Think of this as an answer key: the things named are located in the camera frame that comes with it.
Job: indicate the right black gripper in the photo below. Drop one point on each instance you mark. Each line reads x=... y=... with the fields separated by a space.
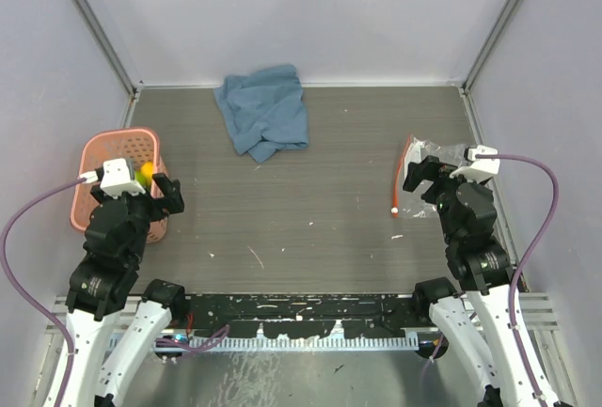
x=429 y=168

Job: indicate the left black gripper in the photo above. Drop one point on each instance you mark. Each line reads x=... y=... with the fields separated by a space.
x=172 y=200

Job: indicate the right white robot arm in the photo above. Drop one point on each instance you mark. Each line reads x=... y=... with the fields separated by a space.
x=483 y=319

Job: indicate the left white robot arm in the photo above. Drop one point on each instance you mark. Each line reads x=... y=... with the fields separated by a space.
x=86 y=374

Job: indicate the yellow pear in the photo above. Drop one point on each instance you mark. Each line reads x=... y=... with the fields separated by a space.
x=144 y=174

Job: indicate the pink plastic basket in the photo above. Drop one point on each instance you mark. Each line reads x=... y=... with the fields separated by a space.
x=138 y=145

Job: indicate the blue cloth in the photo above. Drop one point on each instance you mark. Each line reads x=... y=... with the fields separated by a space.
x=264 y=112

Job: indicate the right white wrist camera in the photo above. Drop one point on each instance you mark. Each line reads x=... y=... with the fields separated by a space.
x=481 y=165

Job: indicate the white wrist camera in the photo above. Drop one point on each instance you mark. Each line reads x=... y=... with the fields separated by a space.
x=115 y=177
x=481 y=165

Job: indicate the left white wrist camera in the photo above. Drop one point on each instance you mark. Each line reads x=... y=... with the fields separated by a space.
x=115 y=177

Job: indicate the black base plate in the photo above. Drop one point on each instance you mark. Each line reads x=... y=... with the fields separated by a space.
x=298 y=316

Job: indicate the grey slotted cable duct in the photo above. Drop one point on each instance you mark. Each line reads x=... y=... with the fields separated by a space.
x=336 y=342

